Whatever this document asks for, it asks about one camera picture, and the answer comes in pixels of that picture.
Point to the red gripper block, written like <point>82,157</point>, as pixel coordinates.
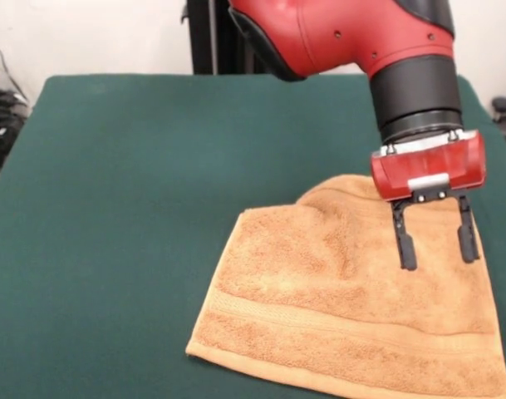
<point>427,166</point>

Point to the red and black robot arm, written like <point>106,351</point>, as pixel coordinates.
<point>340,33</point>

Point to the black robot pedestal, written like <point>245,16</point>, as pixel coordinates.
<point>211,41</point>

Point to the orange terry towel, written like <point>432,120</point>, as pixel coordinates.
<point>319,291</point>

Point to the dark green table cloth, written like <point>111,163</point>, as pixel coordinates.
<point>111,208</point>

